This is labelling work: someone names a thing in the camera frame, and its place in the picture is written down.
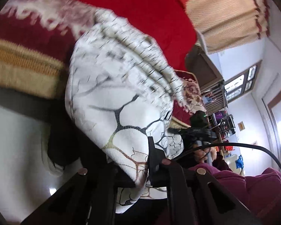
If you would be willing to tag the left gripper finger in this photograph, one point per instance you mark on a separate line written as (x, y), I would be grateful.
(158, 172)

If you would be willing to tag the floral plush blanket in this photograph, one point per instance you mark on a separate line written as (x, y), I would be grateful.
(37, 38)

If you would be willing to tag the red duvet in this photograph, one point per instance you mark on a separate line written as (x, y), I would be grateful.
(163, 20)

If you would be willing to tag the beige dotted curtain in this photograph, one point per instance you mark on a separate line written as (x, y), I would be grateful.
(226, 24)

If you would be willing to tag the window with wooden frame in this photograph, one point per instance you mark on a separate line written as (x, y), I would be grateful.
(242, 83)

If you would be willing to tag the wooden crib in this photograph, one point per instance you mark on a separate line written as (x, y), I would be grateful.
(209, 79)

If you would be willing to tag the white crackle-pattern quilt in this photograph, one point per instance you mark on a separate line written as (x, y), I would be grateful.
(120, 92)

